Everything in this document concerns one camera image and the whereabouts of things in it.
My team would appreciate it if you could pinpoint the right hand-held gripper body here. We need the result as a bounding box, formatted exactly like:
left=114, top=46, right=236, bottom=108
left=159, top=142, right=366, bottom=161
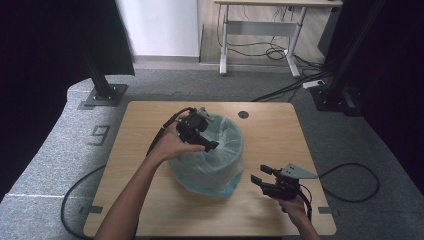
left=261, top=162, right=319, bottom=201

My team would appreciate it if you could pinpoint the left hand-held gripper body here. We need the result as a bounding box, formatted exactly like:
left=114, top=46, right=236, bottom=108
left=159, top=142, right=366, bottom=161
left=176, top=106, right=215, bottom=147

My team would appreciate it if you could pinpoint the white plastic bag blue band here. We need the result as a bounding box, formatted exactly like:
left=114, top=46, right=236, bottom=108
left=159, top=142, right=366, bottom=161
left=166, top=113, right=245, bottom=198

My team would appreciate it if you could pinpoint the green plastic bin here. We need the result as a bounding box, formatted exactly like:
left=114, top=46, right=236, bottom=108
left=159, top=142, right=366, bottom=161
left=167, top=113, right=245, bottom=198

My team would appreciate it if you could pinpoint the person's right hand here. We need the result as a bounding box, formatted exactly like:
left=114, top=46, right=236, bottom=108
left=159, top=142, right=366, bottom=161
left=277, top=192, right=308, bottom=224

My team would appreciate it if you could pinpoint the person's left hand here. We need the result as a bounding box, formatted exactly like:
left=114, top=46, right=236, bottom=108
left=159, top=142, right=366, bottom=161
left=149, top=113, right=206, bottom=165

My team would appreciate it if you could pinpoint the black stand with grey base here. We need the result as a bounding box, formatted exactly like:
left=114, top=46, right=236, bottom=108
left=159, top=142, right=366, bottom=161
left=81, top=46, right=129, bottom=108

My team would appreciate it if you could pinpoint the white power strip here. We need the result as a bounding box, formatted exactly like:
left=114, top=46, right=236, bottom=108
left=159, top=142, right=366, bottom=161
left=302, top=79, right=326, bottom=90

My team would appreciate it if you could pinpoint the black curtain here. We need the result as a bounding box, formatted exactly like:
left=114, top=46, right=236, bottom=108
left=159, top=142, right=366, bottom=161
left=0, top=0, right=136, bottom=201
left=324, top=0, right=424, bottom=189

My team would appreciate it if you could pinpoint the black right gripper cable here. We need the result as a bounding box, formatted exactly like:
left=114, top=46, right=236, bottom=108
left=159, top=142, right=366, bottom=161
left=298, top=184, right=314, bottom=222

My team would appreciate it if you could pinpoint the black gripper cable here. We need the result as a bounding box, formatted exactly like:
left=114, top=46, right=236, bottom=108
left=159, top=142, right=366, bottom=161
left=298, top=184, right=314, bottom=222
left=60, top=106, right=198, bottom=240

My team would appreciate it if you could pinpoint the black looped floor cable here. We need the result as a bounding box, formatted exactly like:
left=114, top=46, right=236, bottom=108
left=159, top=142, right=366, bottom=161
left=318, top=162, right=381, bottom=204

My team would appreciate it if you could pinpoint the black cable bundle on floor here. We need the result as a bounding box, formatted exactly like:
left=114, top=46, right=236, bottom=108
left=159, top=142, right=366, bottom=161
left=250, top=68, right=334, bottom=103

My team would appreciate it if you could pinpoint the coiled black cable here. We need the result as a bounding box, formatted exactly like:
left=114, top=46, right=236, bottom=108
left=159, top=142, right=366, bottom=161
left=265, top=45, right=288, bottom=62

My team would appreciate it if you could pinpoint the white metal frame desk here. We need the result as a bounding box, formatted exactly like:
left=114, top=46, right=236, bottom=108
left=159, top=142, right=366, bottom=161
left=213, top=0, right=344, bottom=79

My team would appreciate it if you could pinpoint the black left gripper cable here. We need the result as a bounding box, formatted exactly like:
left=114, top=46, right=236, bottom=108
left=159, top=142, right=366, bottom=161
left=60, top=106, right=198, bottom=240

